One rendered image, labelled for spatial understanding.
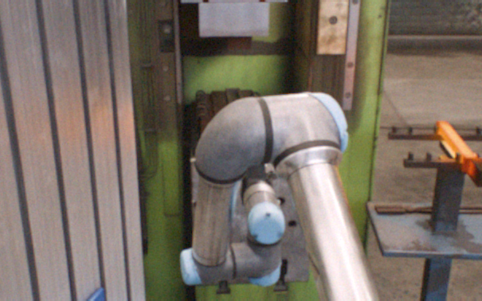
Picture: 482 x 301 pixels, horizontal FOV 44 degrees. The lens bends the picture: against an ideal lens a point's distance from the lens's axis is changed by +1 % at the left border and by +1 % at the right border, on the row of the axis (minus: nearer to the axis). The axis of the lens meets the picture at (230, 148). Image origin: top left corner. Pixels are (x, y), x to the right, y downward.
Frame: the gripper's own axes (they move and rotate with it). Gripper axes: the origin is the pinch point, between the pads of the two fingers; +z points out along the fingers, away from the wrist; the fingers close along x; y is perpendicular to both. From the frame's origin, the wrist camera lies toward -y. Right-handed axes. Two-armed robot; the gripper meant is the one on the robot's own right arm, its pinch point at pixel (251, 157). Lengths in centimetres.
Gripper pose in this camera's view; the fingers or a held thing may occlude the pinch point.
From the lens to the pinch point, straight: 154.0
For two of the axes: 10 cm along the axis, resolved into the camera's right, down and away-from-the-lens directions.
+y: 0.0, 9.3, 3.6
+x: 10.0, -0.3, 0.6
